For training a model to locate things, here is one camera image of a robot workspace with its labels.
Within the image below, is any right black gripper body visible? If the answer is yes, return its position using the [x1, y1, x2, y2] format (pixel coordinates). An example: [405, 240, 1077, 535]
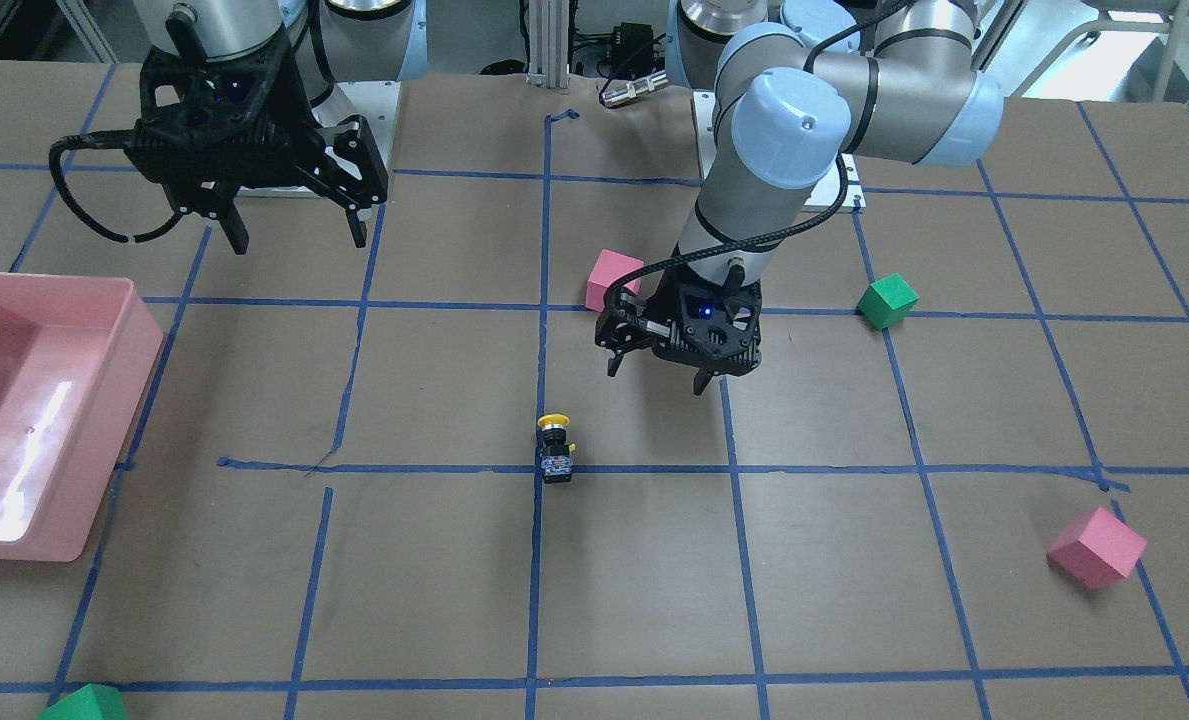
[126, 20, 323, 190]

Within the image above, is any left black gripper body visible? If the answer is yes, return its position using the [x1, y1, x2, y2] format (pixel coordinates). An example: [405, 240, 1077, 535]
[638, 270, 763, 375]

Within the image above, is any yellow push button switch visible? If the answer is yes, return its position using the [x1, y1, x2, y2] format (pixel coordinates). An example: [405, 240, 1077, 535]
[536, 413, 575, 486]

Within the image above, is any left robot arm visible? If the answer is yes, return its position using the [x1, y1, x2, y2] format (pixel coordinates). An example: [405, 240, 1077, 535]
[595, 1, 1004, 394]

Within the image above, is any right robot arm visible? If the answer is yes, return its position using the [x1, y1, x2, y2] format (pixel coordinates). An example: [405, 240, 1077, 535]
[126, 1, 428, 255]

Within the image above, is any green cube near arm base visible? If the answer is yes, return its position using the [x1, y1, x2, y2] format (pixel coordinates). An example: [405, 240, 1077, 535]
[855, 273, 920, 331]

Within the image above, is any pink cube far side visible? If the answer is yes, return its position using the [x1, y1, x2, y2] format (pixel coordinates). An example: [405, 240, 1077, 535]
[581, 250, 644, 312]

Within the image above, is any pink cube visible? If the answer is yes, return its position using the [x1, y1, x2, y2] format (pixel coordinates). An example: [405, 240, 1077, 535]
[581, 250, 644, 312]
[1048, 507, 1149, 590]

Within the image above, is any pink plastic bin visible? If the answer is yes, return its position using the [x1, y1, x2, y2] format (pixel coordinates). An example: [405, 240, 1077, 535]
[0, 272, 164, 562]

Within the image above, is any pink cube near centre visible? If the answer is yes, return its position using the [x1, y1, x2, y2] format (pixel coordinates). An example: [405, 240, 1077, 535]
[1048, 507, 1149, 590]

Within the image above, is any green cube near bin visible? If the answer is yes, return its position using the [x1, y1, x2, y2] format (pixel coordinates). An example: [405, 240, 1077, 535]
[37, 684, 128, 720]

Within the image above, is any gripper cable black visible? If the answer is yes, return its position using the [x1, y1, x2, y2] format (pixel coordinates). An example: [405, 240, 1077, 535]
[46, 130, 185, 246]

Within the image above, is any aluminium frame post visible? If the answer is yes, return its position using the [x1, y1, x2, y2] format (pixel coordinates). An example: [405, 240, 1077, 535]
[520, 1, 575, 95]

